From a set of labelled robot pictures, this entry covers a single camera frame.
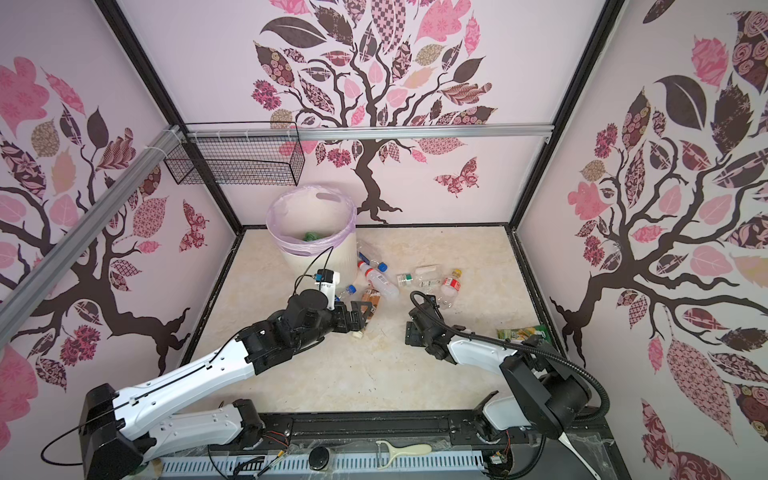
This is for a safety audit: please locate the blue label water bottle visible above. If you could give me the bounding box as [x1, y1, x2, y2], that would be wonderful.
[335, 285, 357, 302]

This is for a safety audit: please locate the brown coffee bottle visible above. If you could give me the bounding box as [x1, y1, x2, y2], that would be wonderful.
[352, 287, 381, 339]

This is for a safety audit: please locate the red cap white bottle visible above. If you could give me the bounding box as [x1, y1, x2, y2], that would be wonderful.
[358, 261, 399, 300]

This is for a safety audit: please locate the yellow cap red label bottle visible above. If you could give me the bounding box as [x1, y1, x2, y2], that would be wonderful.
[438, 268, 463, 308]

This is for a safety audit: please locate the clear green label bottle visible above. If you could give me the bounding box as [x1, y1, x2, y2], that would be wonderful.
[396, 264, 443, 289]

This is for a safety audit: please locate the green soda bottle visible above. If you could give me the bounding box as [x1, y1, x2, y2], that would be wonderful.
[303, 232, 324, 242]

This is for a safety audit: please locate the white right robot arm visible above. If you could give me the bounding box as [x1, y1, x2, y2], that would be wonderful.
[409, 300, 595, 439]

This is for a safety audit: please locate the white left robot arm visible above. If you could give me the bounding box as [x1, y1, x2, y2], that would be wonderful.
[78, 290, 374, 479]

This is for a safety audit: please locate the cream waste bin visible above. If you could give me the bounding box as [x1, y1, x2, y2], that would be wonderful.
[278, 231, 358, 286]

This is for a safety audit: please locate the purple bin liner bag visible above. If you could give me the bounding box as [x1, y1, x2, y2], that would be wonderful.
[266, 185, 357, 248]

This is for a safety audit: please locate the blue cap clear bottle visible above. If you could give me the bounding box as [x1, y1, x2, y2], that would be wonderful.
[357, 240, 388, 272]

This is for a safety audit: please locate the green yellow snack bag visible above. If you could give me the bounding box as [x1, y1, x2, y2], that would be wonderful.
[497, 325, 552, 343]

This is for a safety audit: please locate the cream vegetable peeler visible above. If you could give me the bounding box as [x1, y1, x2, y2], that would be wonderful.
[375, 440, 433, 470]

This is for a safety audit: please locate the black round knob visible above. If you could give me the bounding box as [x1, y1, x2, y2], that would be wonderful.
[307, 446, 331, 472]

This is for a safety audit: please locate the white plastic spoon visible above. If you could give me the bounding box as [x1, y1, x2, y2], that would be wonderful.
[558, 432, 601, 480]

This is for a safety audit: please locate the black corrugated cable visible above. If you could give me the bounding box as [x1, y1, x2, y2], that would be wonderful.
[409, 290, 611, 421]

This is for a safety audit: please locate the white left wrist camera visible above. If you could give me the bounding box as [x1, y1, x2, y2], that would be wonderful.
[314, 268, 340, 310]

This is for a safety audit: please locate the thin black left cable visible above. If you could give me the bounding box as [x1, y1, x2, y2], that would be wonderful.
[292, 245, 335, 295]

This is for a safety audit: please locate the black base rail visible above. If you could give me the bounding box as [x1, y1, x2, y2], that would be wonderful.
[211, 410, 526, 454]

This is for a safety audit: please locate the black wire basket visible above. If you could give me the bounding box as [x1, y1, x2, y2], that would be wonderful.
[164, 120, 305, 187]

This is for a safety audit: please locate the white vented cable duct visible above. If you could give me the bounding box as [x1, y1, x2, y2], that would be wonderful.
[138, 451, 485, 479]

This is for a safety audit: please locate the aluminium frame bar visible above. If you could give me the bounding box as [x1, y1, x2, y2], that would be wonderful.
[1, 125, 183, 345]

